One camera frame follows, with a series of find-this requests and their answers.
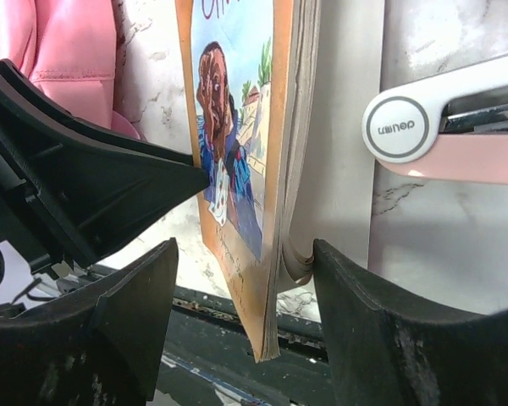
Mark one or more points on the pink small stapler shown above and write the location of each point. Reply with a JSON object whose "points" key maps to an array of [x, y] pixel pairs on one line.
{"points": [[450, 126]]}

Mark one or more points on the pink student backpack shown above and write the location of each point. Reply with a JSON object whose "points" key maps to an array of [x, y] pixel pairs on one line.
{"points": [[67, 49]]}

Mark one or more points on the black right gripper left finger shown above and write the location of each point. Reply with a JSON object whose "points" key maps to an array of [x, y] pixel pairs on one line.
{"points": [[98, 345]]}

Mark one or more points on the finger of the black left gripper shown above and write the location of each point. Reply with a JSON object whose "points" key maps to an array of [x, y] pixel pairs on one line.
{"points": [[74, 191]]}

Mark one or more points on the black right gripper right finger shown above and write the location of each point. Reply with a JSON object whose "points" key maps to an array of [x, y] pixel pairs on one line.
{"points": [[389, 346]]}

